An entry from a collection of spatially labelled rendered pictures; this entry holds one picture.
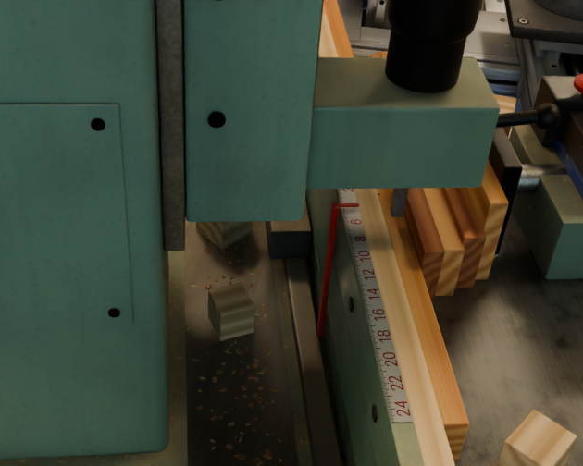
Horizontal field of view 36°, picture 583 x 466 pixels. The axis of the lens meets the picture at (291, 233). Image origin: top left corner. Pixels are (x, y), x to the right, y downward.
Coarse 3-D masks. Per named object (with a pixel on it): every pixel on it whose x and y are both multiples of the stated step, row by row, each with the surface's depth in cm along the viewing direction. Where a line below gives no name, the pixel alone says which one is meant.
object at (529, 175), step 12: (504, 132) 73; (492, 144) 72; (504, 144) 71; (492, 156) 72; (504, 156) 70; (516, 156) 70; (504, 168) 69; (516, 168) 69; (528, 168) 75; (540, 168) 75; (552, 168) 75; (564, 168) 75; (504, 180) 70; (516, 180) 70; (528, 180) 74; (504, 192) 71; (516, 192) 75; (528, 192) 75; (504, 228) 73
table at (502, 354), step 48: (336, 288) 73; (480, 288) 72; (528, 288) 73; (576, 288) 73; (336, 336) 73; (480, 336) 68; (528, 336) 69; (576, 336) 69; (480, 384) 65; (528, 384) 65; (576, 384) 65; (480, 432) 61; (576, 432) 62
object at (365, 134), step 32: (320, 64) 64; (352, 64) 64; (384, 64) 65; (320, 96) 61; (352, 96) 61; (384, 96) 61; (416, 96) 62; (448, 96) 62; (480, 96) 62; (320, 128) 61; (352, 128) 61; (384, 128) 61; (416, 128) 62; (448, 128) 62; (480, 128) 62; (320, 160) 63; (352, 160) 63; (384, 160) 63; (416, 160) 63; (448, 160) 64; (480, 160) 64
